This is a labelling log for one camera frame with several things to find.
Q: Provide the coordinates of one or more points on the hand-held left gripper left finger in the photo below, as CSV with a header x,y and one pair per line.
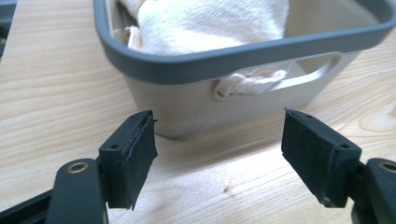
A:
x,y
129,161

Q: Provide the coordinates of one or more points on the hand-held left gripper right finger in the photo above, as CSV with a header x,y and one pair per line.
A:
x,y
317,158

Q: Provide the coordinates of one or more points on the white basket with grey rim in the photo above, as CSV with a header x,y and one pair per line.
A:
x,y
193,112

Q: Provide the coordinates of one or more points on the white fluffy towel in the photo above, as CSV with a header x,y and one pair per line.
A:
x,y
199,25

